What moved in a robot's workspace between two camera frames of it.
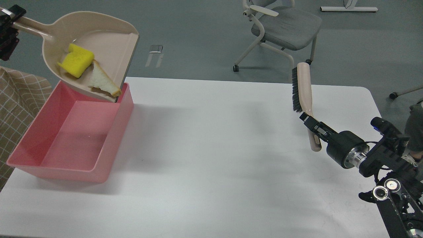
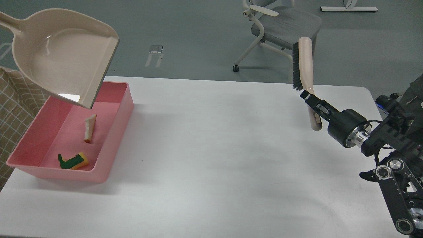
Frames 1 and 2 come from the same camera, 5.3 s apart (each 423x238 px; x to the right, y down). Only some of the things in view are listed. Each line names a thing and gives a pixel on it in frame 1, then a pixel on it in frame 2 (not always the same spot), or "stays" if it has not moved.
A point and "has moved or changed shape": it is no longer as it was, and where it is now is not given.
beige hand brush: (302, 98) -> (303, 75)
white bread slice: (101, 82) -> (90, 122)
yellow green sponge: (77, 60) -> (80, 161)
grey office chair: (280, 24) stays
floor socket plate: (156, 48) stays
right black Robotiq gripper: (345, 147) -> (348, 128)
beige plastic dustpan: (113, 42) has moved or changed shape
